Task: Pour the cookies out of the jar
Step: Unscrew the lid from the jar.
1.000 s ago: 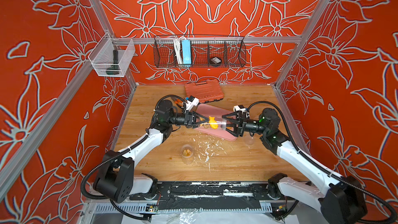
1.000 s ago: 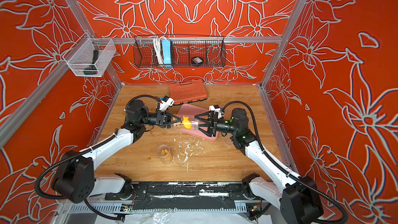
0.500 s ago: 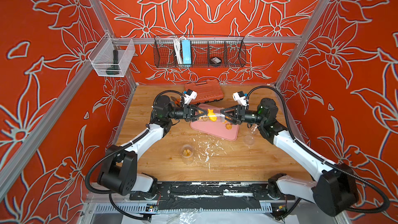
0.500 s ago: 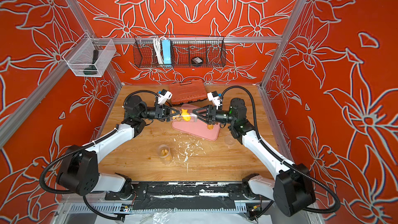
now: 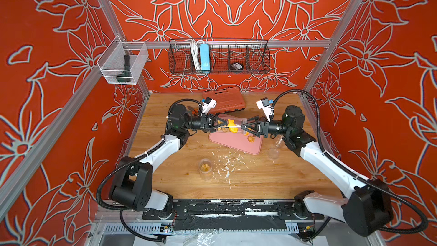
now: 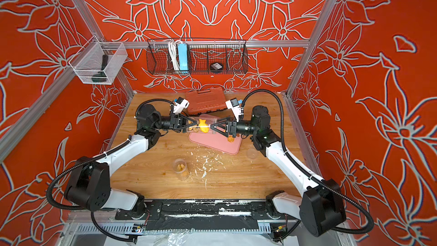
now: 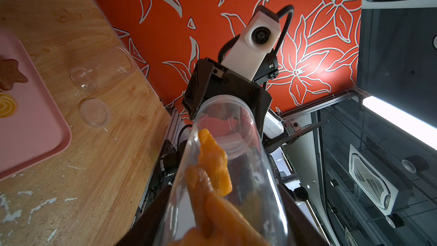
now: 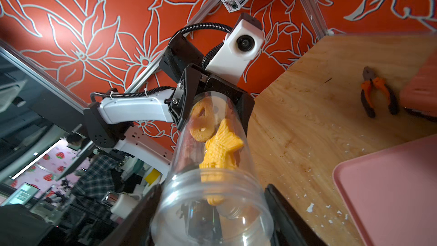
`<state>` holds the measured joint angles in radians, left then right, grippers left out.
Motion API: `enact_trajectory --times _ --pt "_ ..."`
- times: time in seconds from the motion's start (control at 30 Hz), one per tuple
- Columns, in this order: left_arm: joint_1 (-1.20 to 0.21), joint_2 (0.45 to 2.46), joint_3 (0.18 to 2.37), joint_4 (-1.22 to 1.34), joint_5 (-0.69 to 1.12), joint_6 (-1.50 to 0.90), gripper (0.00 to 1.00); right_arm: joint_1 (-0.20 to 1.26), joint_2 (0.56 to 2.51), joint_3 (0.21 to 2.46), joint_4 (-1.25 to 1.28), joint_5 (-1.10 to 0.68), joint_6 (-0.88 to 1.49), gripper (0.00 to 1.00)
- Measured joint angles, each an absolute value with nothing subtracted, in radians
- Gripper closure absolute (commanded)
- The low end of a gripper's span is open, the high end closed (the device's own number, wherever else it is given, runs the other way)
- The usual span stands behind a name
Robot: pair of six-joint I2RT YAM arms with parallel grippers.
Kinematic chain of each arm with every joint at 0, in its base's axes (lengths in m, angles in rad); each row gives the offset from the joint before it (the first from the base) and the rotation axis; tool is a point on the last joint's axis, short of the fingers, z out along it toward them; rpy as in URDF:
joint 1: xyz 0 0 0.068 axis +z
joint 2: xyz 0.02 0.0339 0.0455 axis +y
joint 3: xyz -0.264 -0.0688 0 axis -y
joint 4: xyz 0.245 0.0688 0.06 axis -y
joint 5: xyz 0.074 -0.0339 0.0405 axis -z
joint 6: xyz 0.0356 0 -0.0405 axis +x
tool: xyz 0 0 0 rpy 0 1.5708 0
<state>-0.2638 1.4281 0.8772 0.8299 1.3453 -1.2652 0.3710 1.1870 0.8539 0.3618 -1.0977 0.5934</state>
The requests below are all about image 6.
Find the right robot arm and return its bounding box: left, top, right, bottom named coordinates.
left=210, top=105, right=374, bottom=237

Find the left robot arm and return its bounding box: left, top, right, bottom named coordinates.
left=46, top=101, right=198, bottom=216

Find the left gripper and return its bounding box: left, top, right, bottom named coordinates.
left=151, top=117, right=199, bottom=134

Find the small black box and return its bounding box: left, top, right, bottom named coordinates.
left=209, top=62, right=224, bottom=74

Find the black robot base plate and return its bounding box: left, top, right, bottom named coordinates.
left=115, top=199, right=296, bottom=233

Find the orange tool case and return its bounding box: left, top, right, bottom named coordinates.
left=185, top=87, right=227, bottom=115

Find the light blue box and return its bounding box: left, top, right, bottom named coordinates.
left=178, top=43, right=188, bottom=73

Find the clear cookie jar front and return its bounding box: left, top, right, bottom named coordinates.
left=172, top=158, right=190, bottom=181

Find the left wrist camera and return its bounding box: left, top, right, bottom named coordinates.
left=173, top=97, right=190, bottom=115

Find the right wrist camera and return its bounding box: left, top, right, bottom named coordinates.
left=225, top=98, right=244, bottom=122

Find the clear cookie jar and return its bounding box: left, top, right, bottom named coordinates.
left=196, top=117, right=217, bottom=134
left=172, top=158, right=190, bottom=181

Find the black wire wall basket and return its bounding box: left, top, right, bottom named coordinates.
left=146, top=38, right=249, bottom=75

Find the pink plastic tray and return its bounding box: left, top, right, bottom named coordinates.
left=188, top=114, right=242, bottom=155

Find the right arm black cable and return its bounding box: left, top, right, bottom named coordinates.
left=241, top=89, right=375, bottom=235

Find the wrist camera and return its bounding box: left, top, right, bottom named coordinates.
left=173, top=97, right=190, bottom=115
left=225, top=98, right=244, bottom=122

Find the clear acrylic wall box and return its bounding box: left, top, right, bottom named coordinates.
left=68, top=37, right=127, bottom=85

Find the white coiled cable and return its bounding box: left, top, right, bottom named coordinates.
left=168, top=40, right=180, bottom=72

